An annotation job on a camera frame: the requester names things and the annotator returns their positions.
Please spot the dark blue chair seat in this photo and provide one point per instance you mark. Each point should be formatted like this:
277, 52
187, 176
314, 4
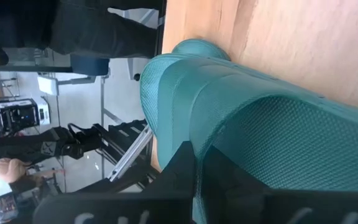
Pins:
90, 66

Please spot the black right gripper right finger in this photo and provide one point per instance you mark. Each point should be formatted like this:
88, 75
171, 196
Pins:
259, 208

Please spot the teal slide sandal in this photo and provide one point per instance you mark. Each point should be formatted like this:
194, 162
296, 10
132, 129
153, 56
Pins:
200, 49
259, 124

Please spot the person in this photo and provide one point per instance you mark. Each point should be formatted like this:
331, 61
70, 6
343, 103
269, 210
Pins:
89, 28
11, 169

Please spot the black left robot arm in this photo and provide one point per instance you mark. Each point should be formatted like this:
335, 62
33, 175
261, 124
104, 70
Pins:
26, 146

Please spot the black machine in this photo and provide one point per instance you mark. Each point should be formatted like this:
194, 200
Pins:
19, 115

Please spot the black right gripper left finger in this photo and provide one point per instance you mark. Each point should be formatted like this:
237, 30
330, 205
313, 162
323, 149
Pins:
120, 208

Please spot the silver metal rail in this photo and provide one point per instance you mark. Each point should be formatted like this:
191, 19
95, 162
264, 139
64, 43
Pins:
132, 152

